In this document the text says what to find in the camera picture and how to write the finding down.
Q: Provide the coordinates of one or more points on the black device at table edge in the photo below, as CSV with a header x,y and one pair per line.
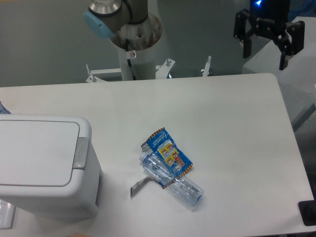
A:
x,y
308,212

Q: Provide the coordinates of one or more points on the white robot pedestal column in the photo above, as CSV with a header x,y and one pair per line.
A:
x,y
137,41

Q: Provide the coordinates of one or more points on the white metal base frame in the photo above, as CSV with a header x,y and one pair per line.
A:
x,y
132,72

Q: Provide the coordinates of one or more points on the white trash can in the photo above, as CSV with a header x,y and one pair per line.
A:
x,y
48,166

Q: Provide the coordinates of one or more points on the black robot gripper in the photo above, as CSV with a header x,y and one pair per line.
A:
x,y
269,19

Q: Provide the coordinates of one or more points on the white side cabinet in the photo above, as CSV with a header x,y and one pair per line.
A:
x,y
298,81

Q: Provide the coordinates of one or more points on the torn silver wrapper strip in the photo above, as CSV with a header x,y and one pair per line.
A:
x,y
138,186

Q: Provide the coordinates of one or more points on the blue snack wrapper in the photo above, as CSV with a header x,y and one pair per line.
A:
x,y
163,145

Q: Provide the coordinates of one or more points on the crushed clear plastic bottle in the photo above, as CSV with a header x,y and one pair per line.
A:
x,y
183,188

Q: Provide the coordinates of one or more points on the blue patterned item left edge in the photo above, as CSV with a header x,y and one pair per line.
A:
x,y
3,110

